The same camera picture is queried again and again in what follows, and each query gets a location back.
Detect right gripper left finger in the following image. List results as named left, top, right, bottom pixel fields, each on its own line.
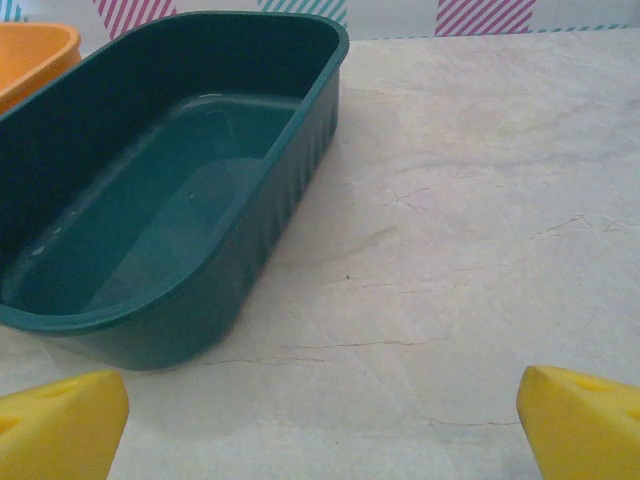
left=0, top=369, right=130, bottom=480

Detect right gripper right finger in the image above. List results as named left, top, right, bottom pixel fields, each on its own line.
left=516, top=365, right=640, bottom=480

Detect dark teal plastic container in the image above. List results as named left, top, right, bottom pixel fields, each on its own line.
left=0, top=10, right=351, bottom=372

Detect orange-yellow plastic container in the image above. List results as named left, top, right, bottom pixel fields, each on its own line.
left=0, top=22, right=82, bottom=116

